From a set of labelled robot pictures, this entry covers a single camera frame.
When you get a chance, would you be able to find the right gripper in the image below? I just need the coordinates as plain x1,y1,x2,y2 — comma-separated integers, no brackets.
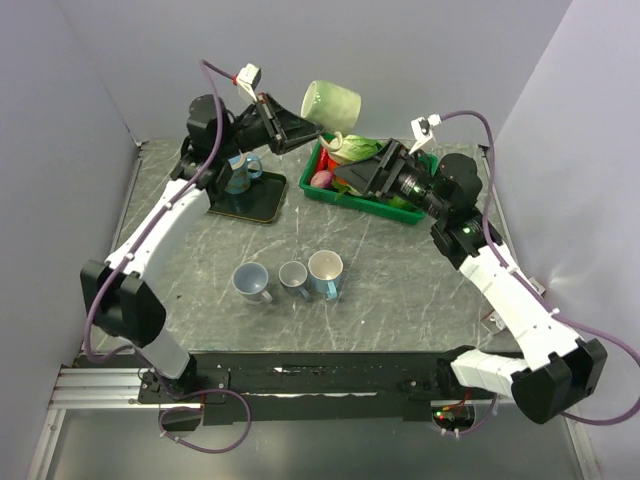
331,138,448,221

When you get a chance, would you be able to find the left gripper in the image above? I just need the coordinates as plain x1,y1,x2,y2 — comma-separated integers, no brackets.
217,92,325,161

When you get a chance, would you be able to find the pale green mug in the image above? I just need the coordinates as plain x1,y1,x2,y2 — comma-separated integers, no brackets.
300,80,362,152

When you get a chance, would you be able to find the light blue faceted mug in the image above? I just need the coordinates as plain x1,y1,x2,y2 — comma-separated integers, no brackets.
307,250,344,300

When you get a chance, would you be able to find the small blue-grey mug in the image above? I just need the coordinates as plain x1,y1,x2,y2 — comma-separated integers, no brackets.
278,261,311,302

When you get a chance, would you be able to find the grey-blue round mug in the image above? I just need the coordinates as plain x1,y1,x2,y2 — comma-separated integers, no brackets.
232,262,273,305

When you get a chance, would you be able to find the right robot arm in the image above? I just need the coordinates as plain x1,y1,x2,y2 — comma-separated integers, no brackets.
334,140,607,424

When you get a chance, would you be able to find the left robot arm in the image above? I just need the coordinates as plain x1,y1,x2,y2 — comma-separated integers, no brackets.
80,93,323,402

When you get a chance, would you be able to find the blue butterfly mug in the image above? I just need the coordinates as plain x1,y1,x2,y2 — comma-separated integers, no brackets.
225,154,263,195

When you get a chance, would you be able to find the white radish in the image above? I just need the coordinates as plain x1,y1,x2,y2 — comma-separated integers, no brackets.
332,179,361,197

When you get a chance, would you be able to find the napa cabbage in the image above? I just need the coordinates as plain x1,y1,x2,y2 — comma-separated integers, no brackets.
328,135,382,164

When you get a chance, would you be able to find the red chili pepper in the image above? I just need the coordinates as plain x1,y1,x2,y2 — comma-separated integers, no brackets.
316,147,330,171

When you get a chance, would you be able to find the purple onion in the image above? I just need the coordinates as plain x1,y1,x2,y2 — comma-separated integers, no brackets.
309,170,334,189

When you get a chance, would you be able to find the green bell pepper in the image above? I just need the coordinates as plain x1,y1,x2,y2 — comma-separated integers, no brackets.
388,196,412,210

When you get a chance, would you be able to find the green plastic crate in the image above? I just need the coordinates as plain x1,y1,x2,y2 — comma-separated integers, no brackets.
299,142,426,225

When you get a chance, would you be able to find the black serving tray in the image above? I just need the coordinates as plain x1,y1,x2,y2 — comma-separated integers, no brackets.
209,172,287,224

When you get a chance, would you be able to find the paper label card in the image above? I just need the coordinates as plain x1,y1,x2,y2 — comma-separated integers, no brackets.
480,277,546,335

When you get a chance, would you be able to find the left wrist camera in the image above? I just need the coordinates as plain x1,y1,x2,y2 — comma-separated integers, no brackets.
233,63,261,104

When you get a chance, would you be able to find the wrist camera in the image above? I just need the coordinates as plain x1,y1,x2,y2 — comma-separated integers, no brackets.
233,63,261,104
410,114,441,154

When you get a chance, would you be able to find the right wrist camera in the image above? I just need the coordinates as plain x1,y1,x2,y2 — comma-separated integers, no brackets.
410,114,441,154

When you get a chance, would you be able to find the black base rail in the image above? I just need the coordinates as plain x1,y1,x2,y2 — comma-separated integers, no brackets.
138,352,492,426

